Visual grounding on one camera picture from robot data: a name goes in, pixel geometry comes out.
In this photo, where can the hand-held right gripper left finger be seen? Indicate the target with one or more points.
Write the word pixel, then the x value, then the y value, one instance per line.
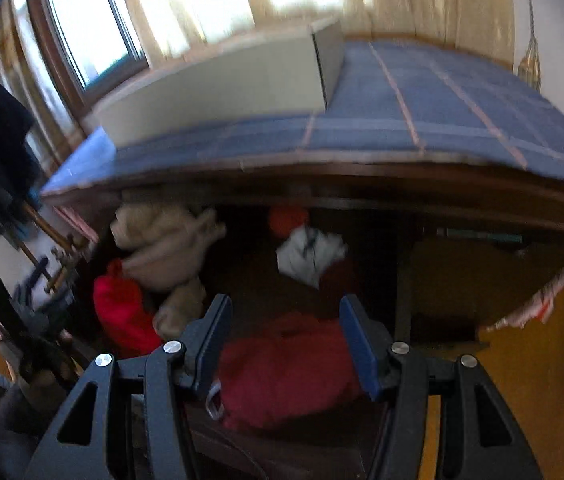
pixel 216 345

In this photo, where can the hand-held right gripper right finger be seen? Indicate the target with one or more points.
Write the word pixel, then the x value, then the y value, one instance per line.
pixel 362 350

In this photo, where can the red underwear grey waistband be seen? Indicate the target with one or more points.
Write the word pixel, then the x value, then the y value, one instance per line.
pixel 282 370

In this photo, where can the dark wooden drawer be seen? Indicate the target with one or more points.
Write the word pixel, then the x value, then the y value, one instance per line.
pixel 247 270

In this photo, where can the beige lace underwear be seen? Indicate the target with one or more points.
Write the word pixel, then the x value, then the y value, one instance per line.
pixel 161 260

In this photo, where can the bright red underwear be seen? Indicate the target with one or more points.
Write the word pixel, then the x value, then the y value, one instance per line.
pixel 121 310

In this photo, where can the white printed underwear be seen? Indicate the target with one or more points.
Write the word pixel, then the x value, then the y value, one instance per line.
pixel 307 260

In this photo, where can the white cardboard box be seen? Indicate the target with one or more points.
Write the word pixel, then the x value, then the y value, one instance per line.
pixel 211 90

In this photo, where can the dark red pompom hat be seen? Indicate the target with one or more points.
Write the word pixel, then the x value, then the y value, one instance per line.
pixel 287 220

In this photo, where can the dark wooden desk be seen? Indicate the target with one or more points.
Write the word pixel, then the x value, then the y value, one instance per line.
pixel 412 180

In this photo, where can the wooden coat rack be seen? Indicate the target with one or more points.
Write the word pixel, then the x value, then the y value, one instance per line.
pixel 46 227

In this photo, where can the blue checked tablecloth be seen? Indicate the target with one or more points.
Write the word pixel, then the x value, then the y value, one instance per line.
pixel 437 110

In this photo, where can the narrow brown beige curtain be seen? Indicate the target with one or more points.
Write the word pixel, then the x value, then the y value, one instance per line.
pixel 46 110

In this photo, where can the curtain tieback tassel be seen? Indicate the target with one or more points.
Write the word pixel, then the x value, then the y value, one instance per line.
pixel 529 62

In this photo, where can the wooden framed window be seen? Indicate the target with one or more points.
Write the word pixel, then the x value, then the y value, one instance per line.
pixel 86 25

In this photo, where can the cream patterned curtain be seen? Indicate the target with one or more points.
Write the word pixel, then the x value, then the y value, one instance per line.
pixel 412 0

